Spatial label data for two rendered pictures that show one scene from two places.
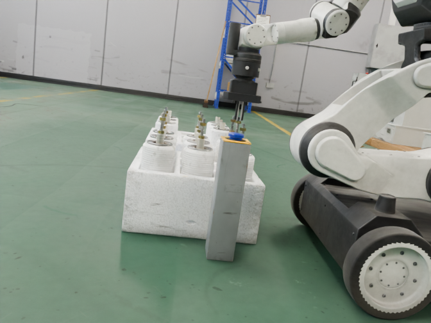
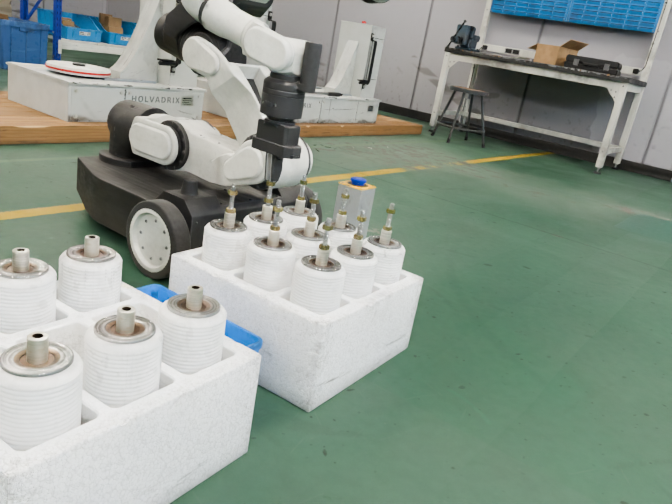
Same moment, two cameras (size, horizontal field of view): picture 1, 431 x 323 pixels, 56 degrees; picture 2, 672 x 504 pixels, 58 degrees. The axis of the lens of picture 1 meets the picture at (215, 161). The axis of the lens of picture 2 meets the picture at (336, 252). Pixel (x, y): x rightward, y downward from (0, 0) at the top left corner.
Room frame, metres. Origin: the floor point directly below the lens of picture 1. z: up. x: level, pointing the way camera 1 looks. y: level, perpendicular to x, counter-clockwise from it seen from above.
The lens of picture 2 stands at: (2.23, 0.86, 0.64)
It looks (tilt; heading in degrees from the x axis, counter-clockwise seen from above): 19 degrees down; 217
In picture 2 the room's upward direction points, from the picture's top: 10 degrees clockwise
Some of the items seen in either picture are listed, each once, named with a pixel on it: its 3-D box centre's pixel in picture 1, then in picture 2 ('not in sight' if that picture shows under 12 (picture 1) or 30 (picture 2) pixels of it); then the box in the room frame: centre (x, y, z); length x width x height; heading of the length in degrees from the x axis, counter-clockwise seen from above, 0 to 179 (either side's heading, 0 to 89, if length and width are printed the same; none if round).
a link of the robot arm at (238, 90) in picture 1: (244, 82); (280, 124); (1.30, -0.05, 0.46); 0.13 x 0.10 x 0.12; 92
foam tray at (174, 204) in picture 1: (192, 190); (297, 304); (1.29, 0.06, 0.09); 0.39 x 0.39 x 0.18; 6
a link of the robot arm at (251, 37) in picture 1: (245, 43); (294, 68); (1.30, -0.04, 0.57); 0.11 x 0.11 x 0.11; 13
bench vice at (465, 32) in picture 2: not in sight; (465, 36); (-2.83, -2.02, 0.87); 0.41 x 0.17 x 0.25; 4
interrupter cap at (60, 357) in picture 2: not in sight; (37, 359); (1.95, 0.25, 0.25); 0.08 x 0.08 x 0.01
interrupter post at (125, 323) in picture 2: not in sight; (125, 320); (1.83, 0.24, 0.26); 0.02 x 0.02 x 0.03
